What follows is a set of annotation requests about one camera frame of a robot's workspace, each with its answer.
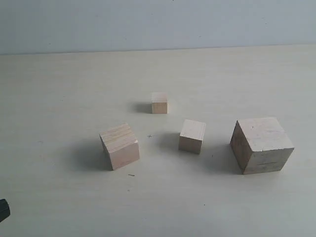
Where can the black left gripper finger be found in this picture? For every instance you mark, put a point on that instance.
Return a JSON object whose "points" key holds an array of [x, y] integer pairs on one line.
{"points": [[4, 209]]}

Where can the medium-large wooden cube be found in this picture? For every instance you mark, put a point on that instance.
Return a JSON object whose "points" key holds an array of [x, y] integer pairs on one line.
{"points": [[120, 145]]}

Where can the medium-small wooden cube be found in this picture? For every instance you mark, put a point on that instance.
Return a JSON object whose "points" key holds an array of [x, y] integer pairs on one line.
{"points": [[191, 136]]}

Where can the largest wooden cube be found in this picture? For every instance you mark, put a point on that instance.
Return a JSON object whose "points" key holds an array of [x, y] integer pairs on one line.
{"points": [[260, 145]]}

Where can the smallest wooden cube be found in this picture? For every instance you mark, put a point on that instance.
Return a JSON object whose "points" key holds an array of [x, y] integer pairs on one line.
{"points": [[159, 103]]}

